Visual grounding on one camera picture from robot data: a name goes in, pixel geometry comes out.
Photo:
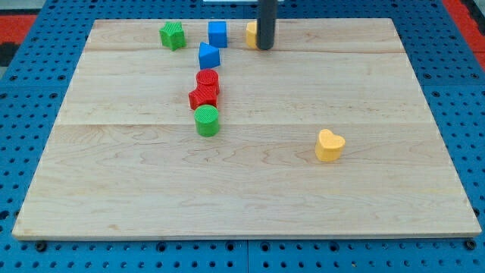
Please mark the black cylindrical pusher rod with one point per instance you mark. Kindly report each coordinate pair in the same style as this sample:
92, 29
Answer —
266, 24

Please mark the yellow heart block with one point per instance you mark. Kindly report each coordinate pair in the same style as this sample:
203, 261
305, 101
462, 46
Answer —
329, 146

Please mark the wooden board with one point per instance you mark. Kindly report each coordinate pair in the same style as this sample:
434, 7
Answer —
124, 161

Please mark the yellow block behind rod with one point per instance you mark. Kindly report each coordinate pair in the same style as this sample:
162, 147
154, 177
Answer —
251, 34

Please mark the blue cube block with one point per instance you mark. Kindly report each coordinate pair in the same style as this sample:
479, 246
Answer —
217, 34

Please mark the blue triangle block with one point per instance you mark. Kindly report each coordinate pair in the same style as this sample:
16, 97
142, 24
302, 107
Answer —
209, 56

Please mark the red cylinder block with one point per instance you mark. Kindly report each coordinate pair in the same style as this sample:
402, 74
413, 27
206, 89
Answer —
209, 78

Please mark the green star block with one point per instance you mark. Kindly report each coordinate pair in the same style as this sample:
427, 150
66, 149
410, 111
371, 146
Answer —
172, 35

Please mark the red star block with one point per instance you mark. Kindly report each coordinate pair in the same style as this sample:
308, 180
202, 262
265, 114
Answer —
203, 95

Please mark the green cylinder block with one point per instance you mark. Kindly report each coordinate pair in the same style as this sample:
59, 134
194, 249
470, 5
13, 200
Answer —
206, 119

